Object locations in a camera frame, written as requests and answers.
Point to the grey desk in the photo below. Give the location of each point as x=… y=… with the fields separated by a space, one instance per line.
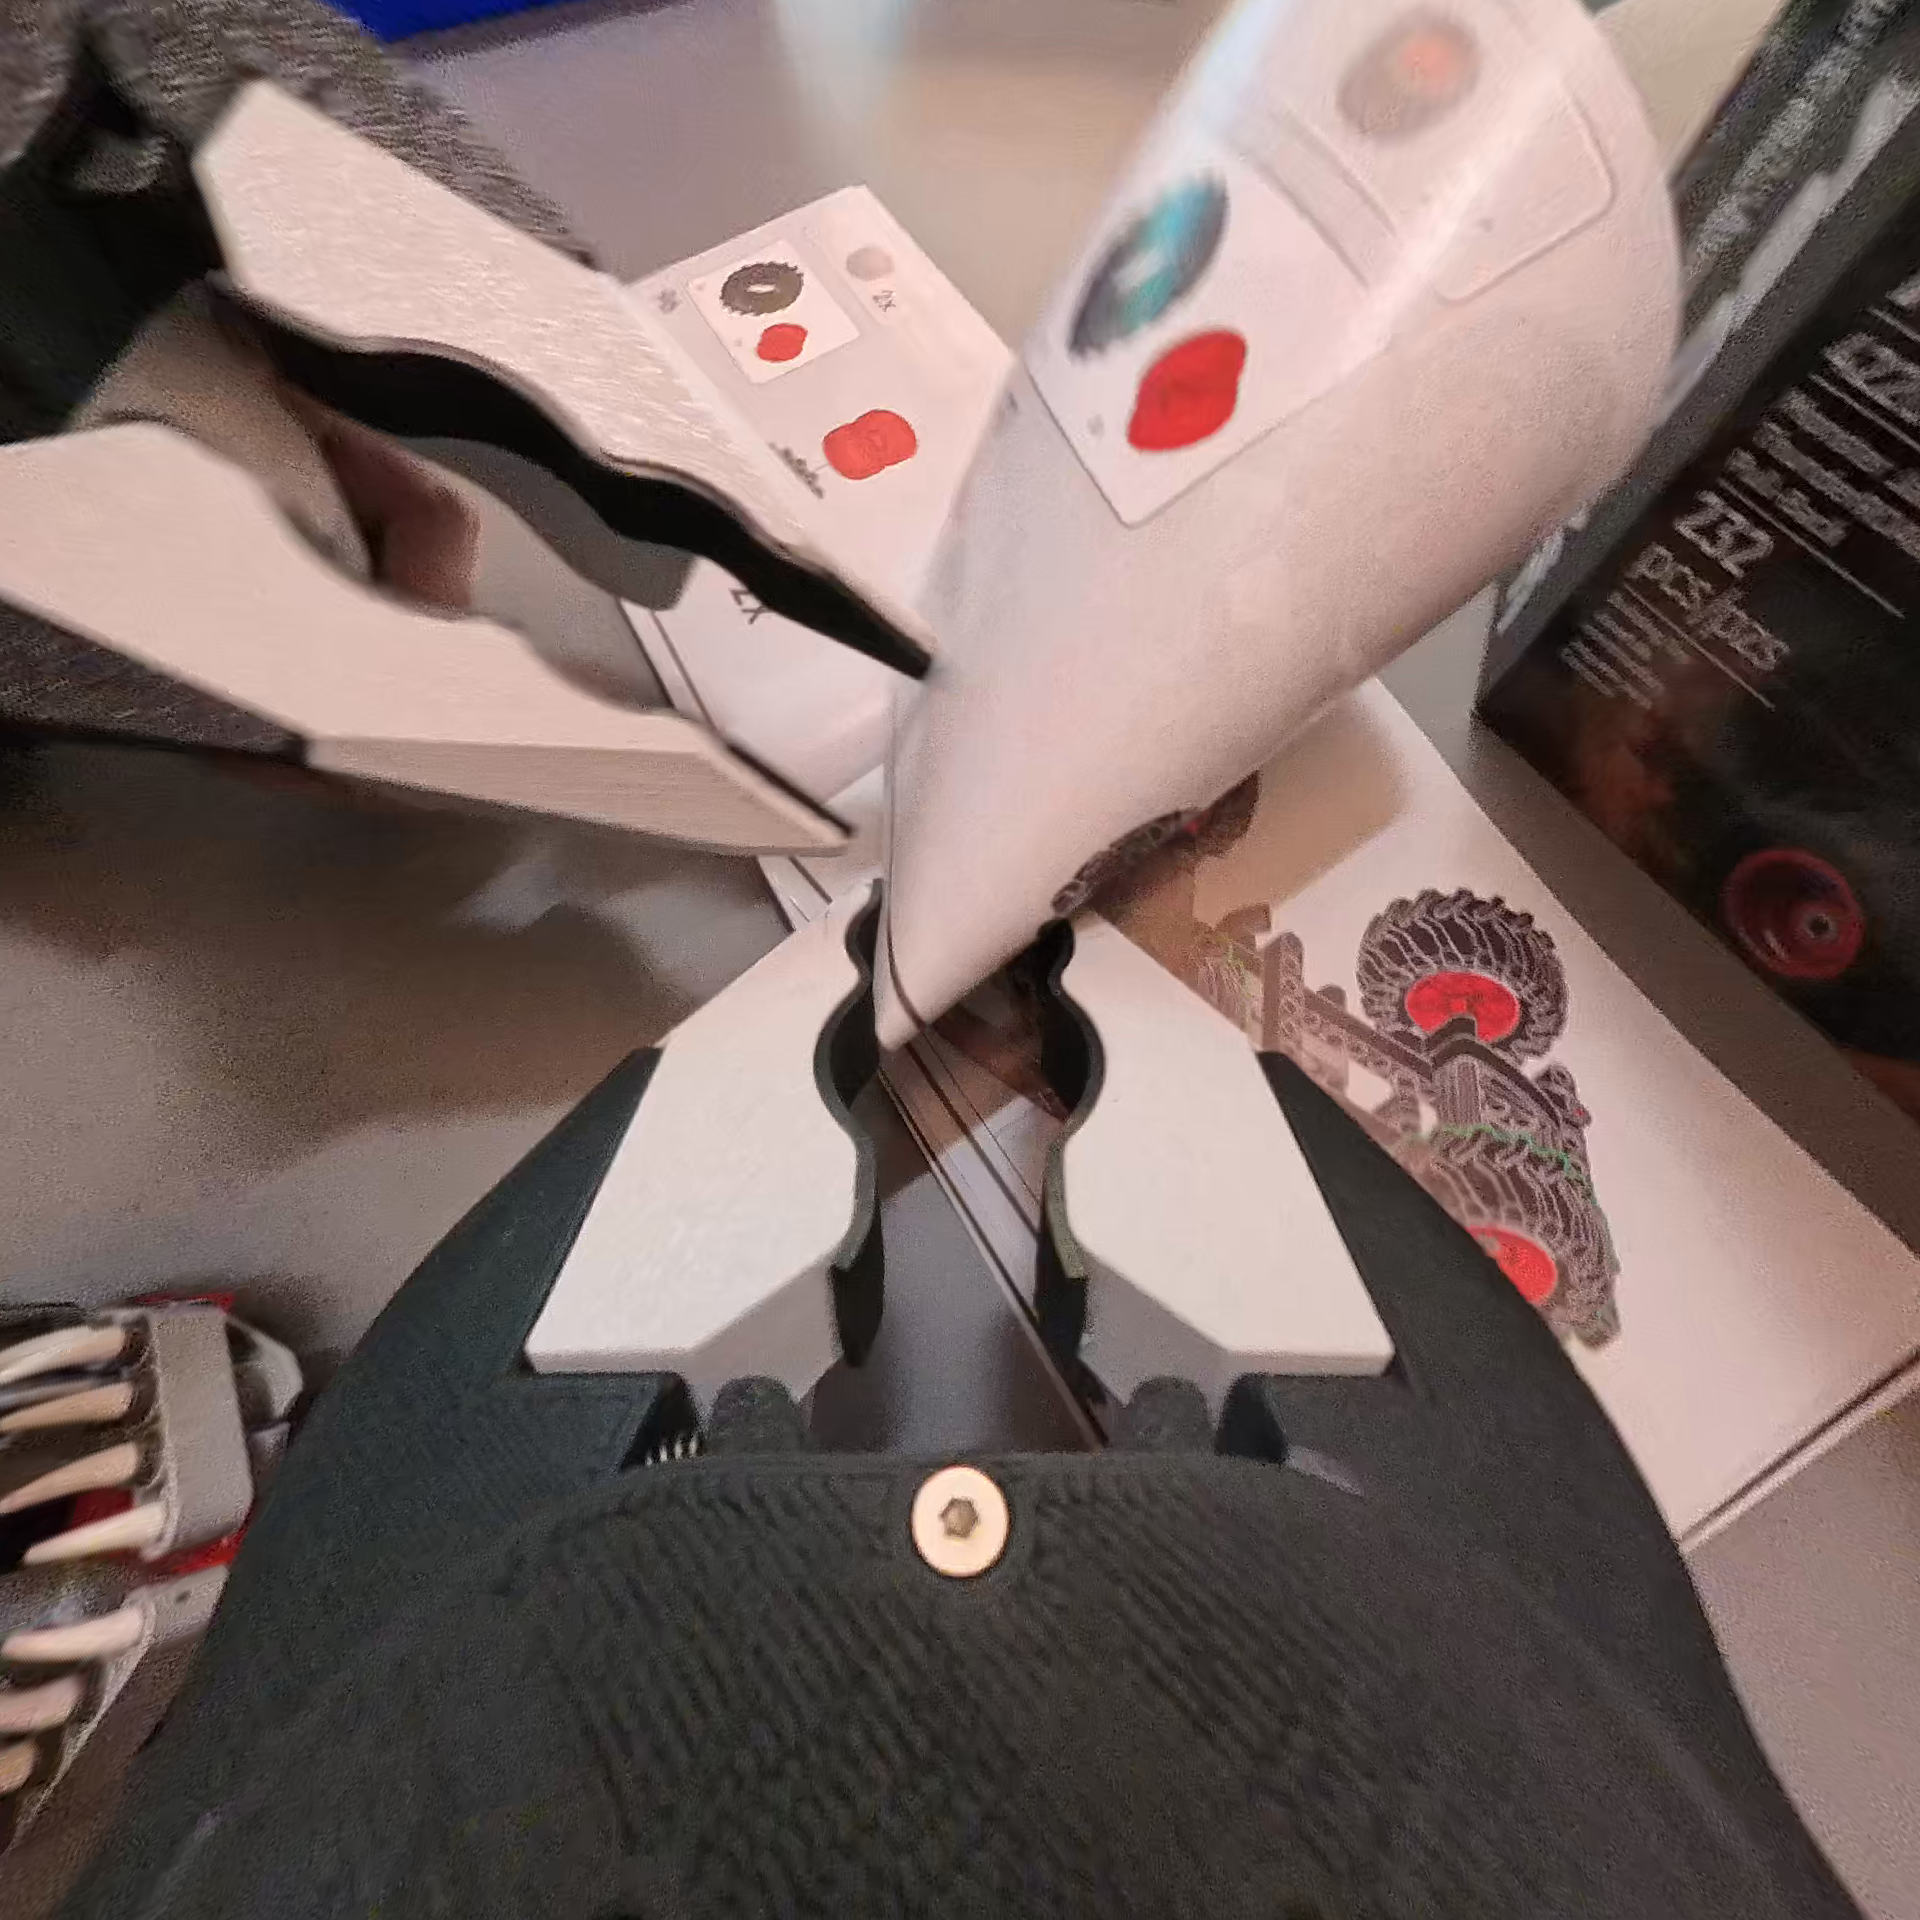
x=299 y=975

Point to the building instruction booklet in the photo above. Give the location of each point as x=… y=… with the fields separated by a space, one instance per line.
x=1651 y=1202

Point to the black toy set box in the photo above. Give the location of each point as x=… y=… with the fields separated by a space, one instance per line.
x=1725 y=599

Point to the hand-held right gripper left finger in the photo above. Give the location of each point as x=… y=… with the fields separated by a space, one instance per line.
x=705 y=1202

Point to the blue flat object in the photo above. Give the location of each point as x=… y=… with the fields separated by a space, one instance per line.
x=451 y=15

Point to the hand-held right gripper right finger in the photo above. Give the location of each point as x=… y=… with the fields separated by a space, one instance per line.
x=1214 y=1202

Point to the toothed LEGO dinosaur model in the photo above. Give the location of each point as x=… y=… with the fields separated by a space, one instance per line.
x=194 y=1426

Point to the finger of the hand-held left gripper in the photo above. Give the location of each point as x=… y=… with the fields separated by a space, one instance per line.
x=149 y=556
x=451 y=255

